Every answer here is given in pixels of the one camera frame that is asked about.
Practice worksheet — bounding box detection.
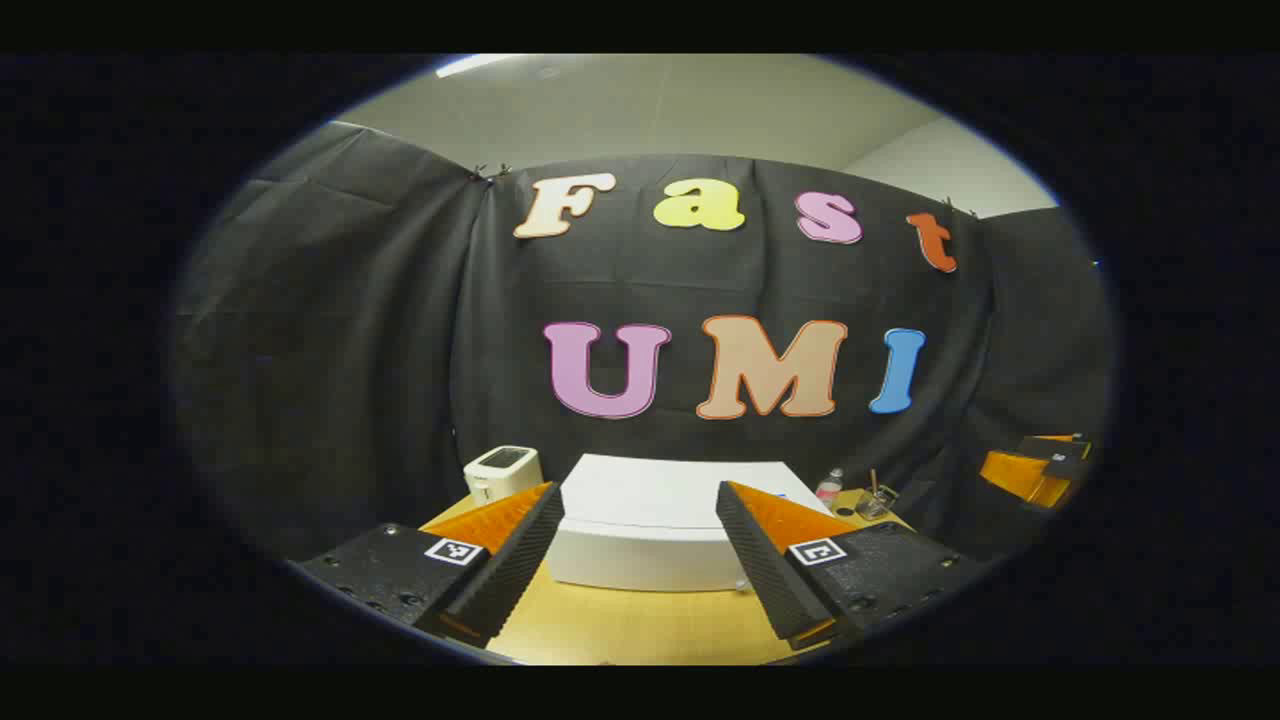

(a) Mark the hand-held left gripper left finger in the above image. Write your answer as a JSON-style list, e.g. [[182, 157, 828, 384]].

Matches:
[[295, 481, 567, 651]]

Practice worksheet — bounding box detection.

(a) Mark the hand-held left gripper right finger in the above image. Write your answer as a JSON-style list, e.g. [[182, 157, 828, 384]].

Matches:
[[714, 480, 1002, 645]]

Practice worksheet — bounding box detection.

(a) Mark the white microwave oven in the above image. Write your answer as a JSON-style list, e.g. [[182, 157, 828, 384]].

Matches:
[[545, 454, 832, 593]]

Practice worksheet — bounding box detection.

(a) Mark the white toaster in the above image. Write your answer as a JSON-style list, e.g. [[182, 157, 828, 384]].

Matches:
[[463, 445, 546, 506]]

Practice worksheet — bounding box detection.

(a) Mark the black backdrop cloth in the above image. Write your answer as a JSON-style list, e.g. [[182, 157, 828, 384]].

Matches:
[[170, 120, 1117, 563]]

